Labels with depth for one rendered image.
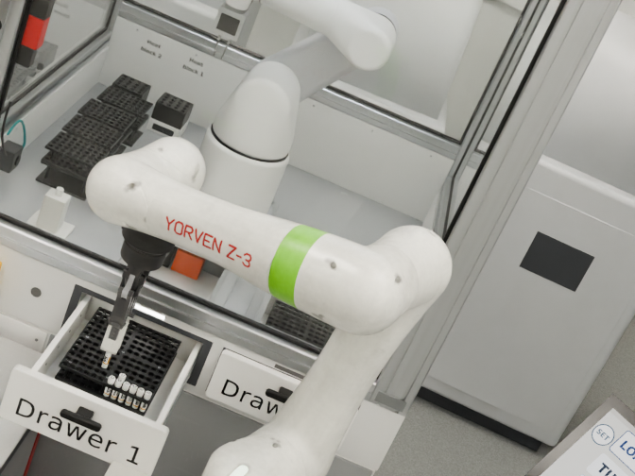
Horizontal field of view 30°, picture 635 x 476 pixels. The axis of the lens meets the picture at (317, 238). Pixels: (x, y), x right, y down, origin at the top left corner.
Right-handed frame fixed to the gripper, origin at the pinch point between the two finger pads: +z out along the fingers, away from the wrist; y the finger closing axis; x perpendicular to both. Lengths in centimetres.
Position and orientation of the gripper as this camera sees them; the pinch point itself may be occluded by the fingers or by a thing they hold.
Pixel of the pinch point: (114, 333)
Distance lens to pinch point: 213.5
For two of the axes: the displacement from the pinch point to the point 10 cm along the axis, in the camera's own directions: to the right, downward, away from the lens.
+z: -3.5, 8.1, 4.8
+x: 9.2, 3.8, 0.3
